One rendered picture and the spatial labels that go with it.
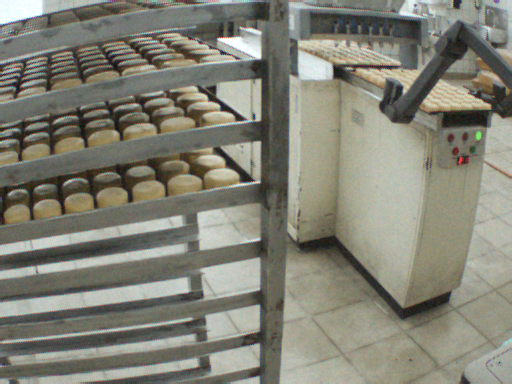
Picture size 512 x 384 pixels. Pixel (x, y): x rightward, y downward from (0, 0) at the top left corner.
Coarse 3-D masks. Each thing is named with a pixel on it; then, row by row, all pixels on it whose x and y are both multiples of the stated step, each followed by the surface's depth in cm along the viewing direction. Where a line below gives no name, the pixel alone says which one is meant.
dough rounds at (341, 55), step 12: (300, 48) 274; (312, 48) 267; (324, 48) 277; (336, 48) 275; (348, 48) 276; (360, 48) 277; (336, 60) 241; (348, 60) 243; (360, 60) 245; (372, 60) 248; (384, 60) 258
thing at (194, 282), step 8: (184, 216) 129; (192, 216) 130; (184, 224) 131; (184, 248) 135; (192, 248) 133; (192, 280) 136; (200, 280) 137; (192, 288) 137; (200, 288) 138; (200, 336) 144; (200, 360) 147; (208, 360) 148
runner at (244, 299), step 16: (176, 304) 86; (192, 304) 87; (208, 304) 88; (224, 304) 89; (240, 304) 90; (256, 304) 91; (64, 320) 79; (80, 320) 80; (96, 320) 81; (112, 320) 82; (128, 320) 83; (144, 320) 85; (160, 320) 86; (0, 336) 75; (16, 336) 76; (32, 336) 78
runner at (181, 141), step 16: (208, 128) 77; (224, 128) 78; (240, 128) 79; (256, 128) 80; (112, 144) 72; (128, 144) 73; (144, 144) 74; (160, 144) 75; (176, 144) 76; (192, 144) 77; (208, 144) 78; (224, 144) 79; (32, 160) 68; (48, 160) 69; (64, 160) 70; (80, 160) 71; (96, 160) 72; (112, 160) 73; (128, 160) 74; (0, 176) 66; (16, 176) 68; (32, 176) 69; (48, 176) 70
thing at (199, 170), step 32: (160, 160) 93; (192, 160) 95; (224, 160) 93; (0, 192) 83; (32, 192) 86; (64, 192) 83; (96, 192) 85; (128, 192) 86; (160, 192) 82; (0, 224) 74
